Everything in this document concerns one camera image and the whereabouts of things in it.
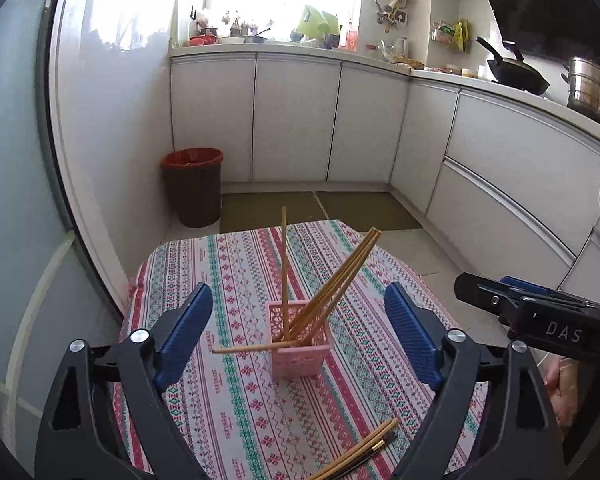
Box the bunch of wooden chopsticks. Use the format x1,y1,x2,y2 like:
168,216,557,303
211,206,382,353

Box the black chopstick with gold band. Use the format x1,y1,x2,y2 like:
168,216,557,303
330,427,401,480

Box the dark range hood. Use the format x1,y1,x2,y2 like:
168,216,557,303
467,0,600,76

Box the wall rack with yellow packets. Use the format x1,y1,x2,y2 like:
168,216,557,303
432,19,471,53

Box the clear glass jug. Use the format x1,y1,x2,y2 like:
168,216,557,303
379,37,410,63

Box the water heater pipes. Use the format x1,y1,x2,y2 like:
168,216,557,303
374,0,408,33

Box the pink perforated utensil basket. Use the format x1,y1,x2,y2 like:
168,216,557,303
269,300,330,380

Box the person's right hand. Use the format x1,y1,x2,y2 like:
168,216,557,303
545,355,581,428

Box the olive floor mat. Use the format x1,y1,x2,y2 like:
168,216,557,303
315,191,423,231
219,191,326,233

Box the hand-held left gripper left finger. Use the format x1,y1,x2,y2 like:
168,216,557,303
35,282,213,480

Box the black frying pan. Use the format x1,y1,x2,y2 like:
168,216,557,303
476,36,551,95

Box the single light bamboo chopstick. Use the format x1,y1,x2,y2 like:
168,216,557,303
310,417,400,480

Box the brown trash bin red liner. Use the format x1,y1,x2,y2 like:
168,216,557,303
161,147,224,229

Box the striped patterned tablecloth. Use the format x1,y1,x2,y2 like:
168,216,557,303
111,219,488,480

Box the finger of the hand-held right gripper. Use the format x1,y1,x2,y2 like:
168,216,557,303
500,276,600,307
454,272,526,328

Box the white kitchen countertop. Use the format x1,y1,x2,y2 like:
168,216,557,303
169,42,600,153

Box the frosted sliding glass door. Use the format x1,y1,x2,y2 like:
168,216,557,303
0,0,131,480

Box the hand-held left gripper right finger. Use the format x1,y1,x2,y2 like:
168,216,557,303
384,282,566,480

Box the stainless steel steamer pot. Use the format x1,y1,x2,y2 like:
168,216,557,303
561,56,600,128

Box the white kitchen cabinets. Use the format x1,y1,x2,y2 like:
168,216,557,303
170,52,600,306

